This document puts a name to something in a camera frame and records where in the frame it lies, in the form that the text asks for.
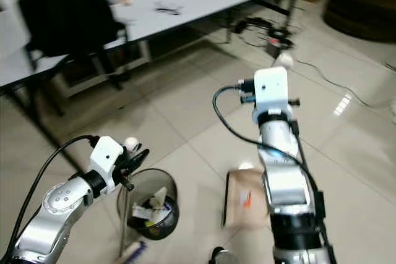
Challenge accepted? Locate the beige dustpan with long handle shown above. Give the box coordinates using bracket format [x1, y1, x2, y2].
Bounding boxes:
[222, 51, 295, 231]

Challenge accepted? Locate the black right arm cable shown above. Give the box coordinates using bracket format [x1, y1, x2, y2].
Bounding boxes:
[212, 85, 262, 151]

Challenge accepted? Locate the thin black floor cable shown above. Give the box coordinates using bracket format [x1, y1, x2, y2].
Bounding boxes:
[294, 57, 396, 122]

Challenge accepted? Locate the small black item on table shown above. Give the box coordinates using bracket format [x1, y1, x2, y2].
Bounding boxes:
[153, 2, 184, 17]

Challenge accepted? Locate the black chair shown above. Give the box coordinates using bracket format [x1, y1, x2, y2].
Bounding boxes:
[15, 0, 132, 88]

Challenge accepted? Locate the black power strip with cables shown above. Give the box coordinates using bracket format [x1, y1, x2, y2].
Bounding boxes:
[234, 15, 296, 53]

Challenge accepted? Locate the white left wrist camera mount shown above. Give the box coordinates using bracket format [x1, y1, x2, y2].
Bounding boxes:
[88, 137, 125, 182]

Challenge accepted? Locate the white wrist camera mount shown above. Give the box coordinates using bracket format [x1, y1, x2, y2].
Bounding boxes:
[88, 137, 125, 182]
[250, 66, 294, 123]

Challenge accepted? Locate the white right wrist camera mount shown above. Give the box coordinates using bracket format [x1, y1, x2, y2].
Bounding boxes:
[250, 66, 294, 123]

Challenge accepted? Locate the black round trash bin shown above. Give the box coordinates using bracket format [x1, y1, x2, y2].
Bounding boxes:
[116, 168, 179, 241]

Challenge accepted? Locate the dark brown armchair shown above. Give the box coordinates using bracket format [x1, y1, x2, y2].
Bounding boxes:
[322, 0, 396, 43]

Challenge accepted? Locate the paper trash in bin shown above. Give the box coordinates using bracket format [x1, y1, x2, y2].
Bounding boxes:
[131, 187, 173, 226]

